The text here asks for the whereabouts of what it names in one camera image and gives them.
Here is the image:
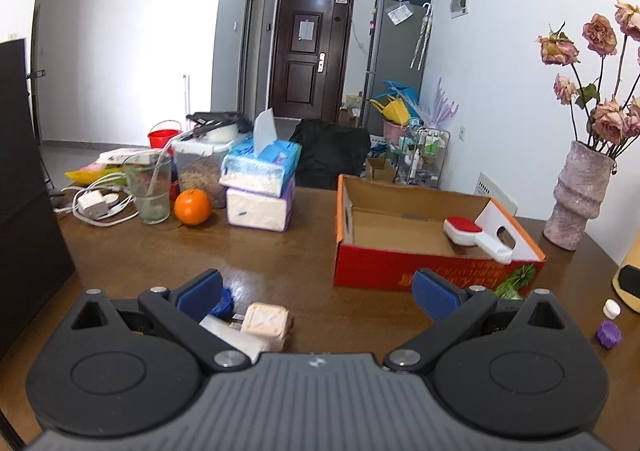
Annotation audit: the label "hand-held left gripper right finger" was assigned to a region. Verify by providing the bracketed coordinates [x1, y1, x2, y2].
[382, 268, 570, 375]

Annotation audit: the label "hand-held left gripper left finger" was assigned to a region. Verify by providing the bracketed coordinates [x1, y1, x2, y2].
[71, 268, 254, 375]

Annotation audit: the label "white rectangular block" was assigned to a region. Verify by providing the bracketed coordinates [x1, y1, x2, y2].
[199, 315, 263, 363]

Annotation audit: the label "red cardboard box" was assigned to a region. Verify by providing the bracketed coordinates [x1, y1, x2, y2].
[333, 174, 547, 293]

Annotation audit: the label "red and white lint brush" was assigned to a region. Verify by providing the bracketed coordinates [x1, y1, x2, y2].
[443, 217, 515, 264]

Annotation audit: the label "pink power adapter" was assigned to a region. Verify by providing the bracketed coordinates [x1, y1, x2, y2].
[231, 302, 291, 352]

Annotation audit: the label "blue ridged cap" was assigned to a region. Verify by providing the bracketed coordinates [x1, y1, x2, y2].
[210, 286, 236, 317]

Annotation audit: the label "orange fruit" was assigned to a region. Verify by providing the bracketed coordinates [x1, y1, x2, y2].
[173, 188, 213, 226]

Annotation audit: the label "white and purple tissue pack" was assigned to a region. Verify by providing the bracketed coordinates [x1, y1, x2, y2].
[226, 178, 297, 233]

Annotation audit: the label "clear glass cup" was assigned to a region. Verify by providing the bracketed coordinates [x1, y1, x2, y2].
[122, 153, 172, 225]

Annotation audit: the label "clear plastic food container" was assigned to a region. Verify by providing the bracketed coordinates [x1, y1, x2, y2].
[172, 133, 246, 209]

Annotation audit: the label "small brown cardboard box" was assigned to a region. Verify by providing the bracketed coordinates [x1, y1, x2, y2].
[365, 157, 398, 182]

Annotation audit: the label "blue tissue pack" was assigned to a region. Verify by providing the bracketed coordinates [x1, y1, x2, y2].
[220, 108, 303, 196]

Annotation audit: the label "red bucket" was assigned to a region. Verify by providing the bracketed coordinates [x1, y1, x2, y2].
[147, 120, 183, 149]

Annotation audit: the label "black and white pot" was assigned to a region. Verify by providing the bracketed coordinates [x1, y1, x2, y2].
[186, 112, 253, 142]

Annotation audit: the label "yellow plastic bag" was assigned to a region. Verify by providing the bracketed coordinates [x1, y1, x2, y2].
[65, 166, 126, 182]

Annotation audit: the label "pink textured vase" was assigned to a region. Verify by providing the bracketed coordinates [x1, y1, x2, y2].
[543, 140, 617, 252]

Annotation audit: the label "pink bucket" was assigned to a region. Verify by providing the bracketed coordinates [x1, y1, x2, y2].
[382, 118, 412, 142]

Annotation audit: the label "purple ridged cap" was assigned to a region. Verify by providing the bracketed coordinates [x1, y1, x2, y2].
[596, 321, 623, 349]

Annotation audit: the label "black bag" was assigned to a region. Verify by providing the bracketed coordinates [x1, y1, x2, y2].
[289, 118, 372, 190]

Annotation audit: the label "yellow watering can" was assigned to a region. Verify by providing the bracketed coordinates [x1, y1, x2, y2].
[370, 98, 408, 122]

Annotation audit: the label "purple translucent wings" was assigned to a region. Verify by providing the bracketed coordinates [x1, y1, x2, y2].
[422, 77, 458, 129]

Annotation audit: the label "cream yellow thermos jug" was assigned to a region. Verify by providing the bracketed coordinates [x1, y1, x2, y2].
[610, 236, 640, 314]

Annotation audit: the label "black cabinet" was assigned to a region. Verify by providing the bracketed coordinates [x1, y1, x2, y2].
[0, 37, 76, 357]

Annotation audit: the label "blue plastic hanger rack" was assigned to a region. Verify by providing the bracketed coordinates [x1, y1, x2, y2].
[382, 80, 421, 119]

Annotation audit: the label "dark brown entrance door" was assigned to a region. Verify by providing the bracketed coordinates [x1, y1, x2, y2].
[267, 0, 353, 120]

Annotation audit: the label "grey refrigerator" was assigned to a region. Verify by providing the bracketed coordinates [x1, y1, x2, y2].
[361, 0, 433, 132]

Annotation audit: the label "bunch of dried pink roses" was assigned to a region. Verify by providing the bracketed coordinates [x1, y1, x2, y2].
[536, 1, 640, 162]

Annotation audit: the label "side room doorway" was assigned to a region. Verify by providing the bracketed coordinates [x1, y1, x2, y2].
[242, 0, 267, 118]

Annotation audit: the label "clear folded umbrella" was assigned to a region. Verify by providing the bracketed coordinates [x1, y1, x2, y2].
[410, 2, 434, 70]

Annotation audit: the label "clear plastic bag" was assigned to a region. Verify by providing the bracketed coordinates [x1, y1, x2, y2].
[387, 3, 413, 26]

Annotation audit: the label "white charger with cables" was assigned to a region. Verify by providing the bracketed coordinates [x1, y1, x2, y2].
[72, 172, 138, 227]

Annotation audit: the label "metal wire cart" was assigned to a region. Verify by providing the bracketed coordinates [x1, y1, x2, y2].
[392, 123, 451, 189]

